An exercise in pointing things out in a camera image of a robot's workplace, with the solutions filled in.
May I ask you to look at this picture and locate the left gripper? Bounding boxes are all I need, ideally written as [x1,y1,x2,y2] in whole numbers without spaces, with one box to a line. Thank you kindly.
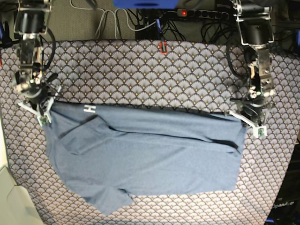
[236,94,272,122]

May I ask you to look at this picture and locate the black OpenArm box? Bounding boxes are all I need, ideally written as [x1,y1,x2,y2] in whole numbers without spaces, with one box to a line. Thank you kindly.
[265,143,300,225]

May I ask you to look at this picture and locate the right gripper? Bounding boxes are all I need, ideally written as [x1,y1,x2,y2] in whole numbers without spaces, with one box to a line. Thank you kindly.
[14,77,54,110]

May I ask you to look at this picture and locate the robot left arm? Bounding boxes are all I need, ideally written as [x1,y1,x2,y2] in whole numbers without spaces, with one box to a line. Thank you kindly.
[232,0,278,126]

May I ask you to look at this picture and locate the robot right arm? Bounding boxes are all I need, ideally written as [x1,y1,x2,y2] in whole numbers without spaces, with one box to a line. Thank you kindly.
[14,0,56,110]

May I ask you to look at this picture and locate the black power strip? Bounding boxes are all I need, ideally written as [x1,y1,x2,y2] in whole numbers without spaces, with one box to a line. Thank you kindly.
[176,8,230,20]

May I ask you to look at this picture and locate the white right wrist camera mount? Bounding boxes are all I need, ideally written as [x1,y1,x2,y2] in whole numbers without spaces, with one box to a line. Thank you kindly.
[17,85,61,127]

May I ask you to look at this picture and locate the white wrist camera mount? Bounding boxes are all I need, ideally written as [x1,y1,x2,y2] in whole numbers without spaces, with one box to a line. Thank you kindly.
[17,85,61,127]
[229,98,274,138]

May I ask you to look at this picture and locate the red table clamp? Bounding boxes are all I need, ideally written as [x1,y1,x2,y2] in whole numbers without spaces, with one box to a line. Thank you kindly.
[159,41,167,55]

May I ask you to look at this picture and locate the fan-patterned table cloth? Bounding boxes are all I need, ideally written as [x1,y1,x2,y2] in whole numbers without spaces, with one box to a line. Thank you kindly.
[0,40,300,225]

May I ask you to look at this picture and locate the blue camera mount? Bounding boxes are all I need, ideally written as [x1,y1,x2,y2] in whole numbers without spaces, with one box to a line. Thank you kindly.
[113,0,179,9]

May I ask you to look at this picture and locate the white cable bundle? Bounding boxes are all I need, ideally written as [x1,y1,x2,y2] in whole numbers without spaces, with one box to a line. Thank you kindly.
[70,0,158,40]

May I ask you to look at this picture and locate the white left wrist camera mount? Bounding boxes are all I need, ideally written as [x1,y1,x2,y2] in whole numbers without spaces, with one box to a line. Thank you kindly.
[229,98,274,138]

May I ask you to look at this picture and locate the blue T-shirt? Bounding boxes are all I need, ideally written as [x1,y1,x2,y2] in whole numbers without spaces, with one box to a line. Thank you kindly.
[43,102,247,215]

